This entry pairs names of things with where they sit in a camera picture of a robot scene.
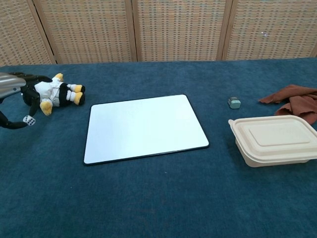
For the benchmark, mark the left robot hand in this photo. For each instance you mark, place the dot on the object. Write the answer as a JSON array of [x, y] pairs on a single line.
[[17, 96]]

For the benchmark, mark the rust brown cloth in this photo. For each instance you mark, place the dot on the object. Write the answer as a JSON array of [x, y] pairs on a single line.
[[296, 101]]

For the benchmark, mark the white die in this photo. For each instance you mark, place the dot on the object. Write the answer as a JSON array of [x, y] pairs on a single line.
[[29, 120]]

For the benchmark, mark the beige lidded food container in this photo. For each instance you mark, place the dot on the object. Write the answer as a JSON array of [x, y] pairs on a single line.
[[275, 140]]

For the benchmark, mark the white rectangular board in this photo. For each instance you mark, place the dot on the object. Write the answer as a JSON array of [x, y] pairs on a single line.
[[146, 129]]

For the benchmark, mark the woven folding screen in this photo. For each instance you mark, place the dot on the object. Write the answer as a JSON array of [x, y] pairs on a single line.
[[158, 29]]

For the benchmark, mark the blue table mat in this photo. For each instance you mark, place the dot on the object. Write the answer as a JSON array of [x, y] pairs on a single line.
[[158, 188]]

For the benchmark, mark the black and white plush toy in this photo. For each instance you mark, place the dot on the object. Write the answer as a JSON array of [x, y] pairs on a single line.
[[58, 93]]

